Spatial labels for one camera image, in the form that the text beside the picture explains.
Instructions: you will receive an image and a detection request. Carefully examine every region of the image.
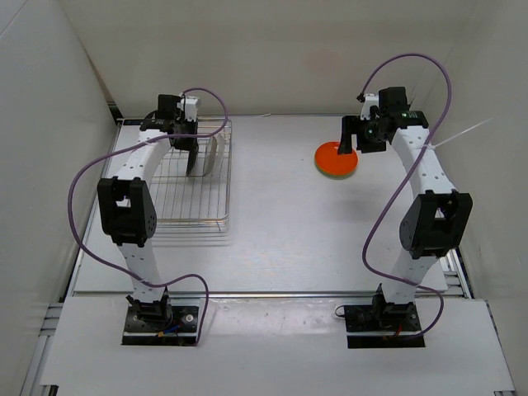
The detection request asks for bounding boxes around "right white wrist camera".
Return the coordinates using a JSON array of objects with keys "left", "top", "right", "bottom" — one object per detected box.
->
[{"left": 356, "top": 93, "right": 380, "bottom": 121}]

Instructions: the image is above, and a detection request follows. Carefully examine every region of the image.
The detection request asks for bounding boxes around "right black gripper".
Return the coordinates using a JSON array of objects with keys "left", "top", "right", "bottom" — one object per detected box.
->
[{"left": 337, "top": 115, "right": 388, "bottom": 155}]

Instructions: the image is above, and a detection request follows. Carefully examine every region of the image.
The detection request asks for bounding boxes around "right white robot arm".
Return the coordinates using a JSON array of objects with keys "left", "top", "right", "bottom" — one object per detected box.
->
[{"left": 337, "top": 87, "right": 473, "bottom": 330}]

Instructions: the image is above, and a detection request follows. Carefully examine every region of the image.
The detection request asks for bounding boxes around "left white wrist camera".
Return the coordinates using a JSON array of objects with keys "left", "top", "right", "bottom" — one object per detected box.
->
[{"left": 177, "top": 95, "right": 200, "bottom": 122}]

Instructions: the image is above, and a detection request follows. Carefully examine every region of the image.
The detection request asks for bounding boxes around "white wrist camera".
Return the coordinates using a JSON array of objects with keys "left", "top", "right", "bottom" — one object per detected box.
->
[
  {"left": 356, "top": 93, "right": 380, "bottom": 121},
  {"left": 177, "top": 95, "right": 200, "bottom": 122}
]

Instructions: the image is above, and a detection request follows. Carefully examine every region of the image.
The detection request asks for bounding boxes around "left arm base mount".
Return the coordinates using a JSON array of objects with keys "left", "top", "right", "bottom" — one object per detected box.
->
[{"left": 121, "top": 295, "right": 200, "bottom": 347}]

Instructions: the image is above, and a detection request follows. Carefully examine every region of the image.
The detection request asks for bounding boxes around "orange plate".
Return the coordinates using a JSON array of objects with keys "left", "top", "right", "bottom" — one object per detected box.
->
[{"left": 314, "top": 141, "right": 359, "bottom": 173}]

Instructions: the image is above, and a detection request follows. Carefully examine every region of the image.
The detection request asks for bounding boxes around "metal wire dish rack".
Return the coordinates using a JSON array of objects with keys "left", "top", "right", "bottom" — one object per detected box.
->
[{"left": 149, "top": 123, "right": 232, "bottom": 236}]

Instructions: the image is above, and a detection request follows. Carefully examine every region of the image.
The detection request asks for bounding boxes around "grey plate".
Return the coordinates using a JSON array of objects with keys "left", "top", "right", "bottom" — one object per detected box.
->
[{"left": 203, "top": 136, "right": 219, "bottom": 177}]

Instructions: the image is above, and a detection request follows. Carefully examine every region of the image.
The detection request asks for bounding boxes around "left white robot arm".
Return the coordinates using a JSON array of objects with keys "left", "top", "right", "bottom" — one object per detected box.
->
[{"left": 97, "top": 93, "right": 200, "bottom": 331}]

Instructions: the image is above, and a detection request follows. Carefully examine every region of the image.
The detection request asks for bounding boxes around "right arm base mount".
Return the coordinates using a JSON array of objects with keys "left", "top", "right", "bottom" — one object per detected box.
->
[{"left": 334, "top": 304, "right": 426, "bottom": 350}]

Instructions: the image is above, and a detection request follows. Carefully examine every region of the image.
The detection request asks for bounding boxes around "black plate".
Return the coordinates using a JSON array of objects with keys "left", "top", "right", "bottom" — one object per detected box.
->
[{"left": 186, "top": 148, "right": 199, "bottom": 177}]

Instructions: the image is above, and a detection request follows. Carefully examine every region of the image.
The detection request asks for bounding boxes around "green plate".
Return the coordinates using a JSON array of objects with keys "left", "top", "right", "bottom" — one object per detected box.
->
[{"left": 315, "top": 164, "right": 356, "bottom": 180}]

